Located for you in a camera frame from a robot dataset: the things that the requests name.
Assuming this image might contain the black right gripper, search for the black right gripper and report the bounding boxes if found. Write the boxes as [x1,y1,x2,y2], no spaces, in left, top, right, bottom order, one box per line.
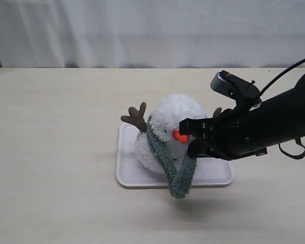
[179,108,267,161]

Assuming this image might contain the white rectangular plastic tray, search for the white rectangular plastic tray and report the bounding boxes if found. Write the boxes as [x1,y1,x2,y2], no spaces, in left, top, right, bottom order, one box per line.
[115,123,235,189]

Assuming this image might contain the white plush snowman toy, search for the white plush snowman toy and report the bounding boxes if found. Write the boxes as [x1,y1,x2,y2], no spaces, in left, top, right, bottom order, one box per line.
[120,94,208,174]

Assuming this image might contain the green knitted scarf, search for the green knitted scarf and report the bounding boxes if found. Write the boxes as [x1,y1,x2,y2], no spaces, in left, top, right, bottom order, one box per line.
[146,115,197,199]

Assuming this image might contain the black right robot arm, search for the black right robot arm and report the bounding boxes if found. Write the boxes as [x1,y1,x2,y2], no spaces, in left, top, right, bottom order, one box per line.
[179,70,305,161]

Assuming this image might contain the white backdrop curtain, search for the white backdrop curtain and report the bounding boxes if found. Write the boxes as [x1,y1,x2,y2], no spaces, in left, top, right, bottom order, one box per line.
[0,1,305,68]

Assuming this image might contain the black camera cable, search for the black camera cable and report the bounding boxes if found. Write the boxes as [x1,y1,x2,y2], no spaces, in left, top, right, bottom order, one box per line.
[258,53,305,97]

